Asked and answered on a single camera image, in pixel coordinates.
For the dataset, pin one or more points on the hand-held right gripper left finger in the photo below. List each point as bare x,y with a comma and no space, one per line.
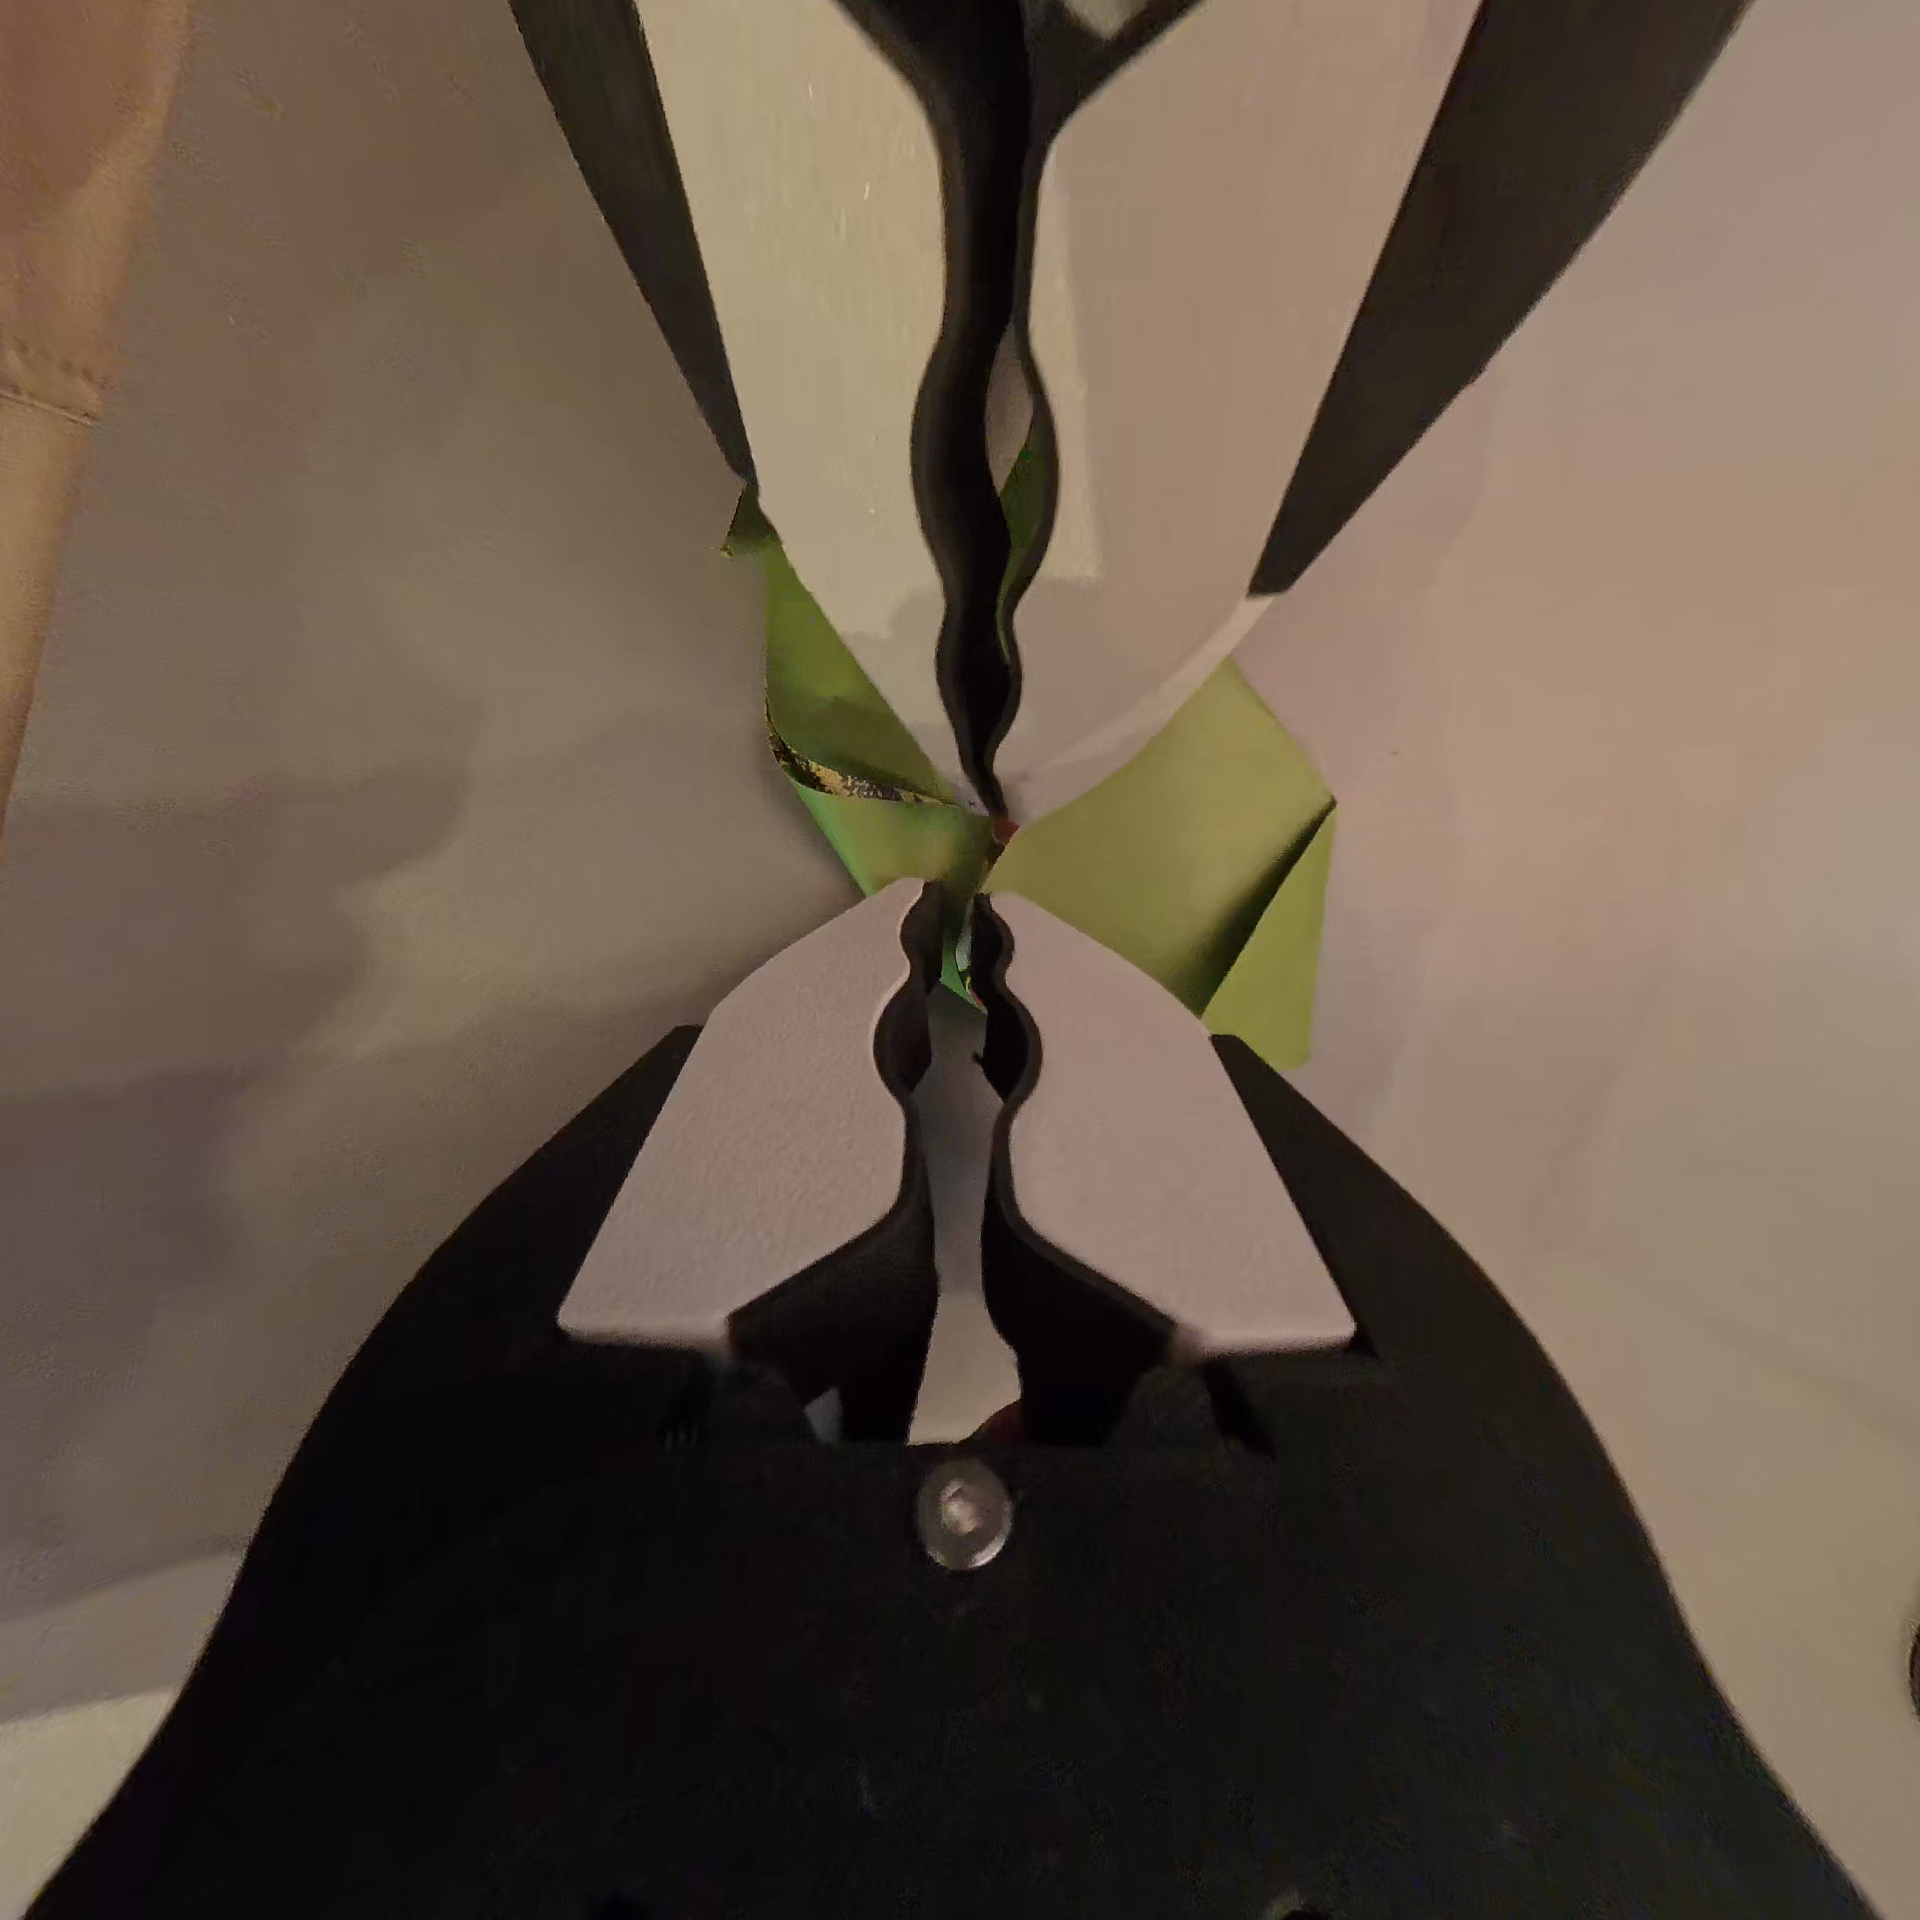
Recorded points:
750,1172

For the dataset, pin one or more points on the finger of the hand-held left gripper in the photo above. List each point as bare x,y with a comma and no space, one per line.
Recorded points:
1202,375
827,300

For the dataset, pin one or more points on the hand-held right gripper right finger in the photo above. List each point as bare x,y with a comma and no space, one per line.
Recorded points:
1156,1186

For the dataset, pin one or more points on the green paper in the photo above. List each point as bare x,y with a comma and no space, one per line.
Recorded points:
1171,856

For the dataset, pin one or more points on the beige cloth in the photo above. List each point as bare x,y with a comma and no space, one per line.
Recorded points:
67,224

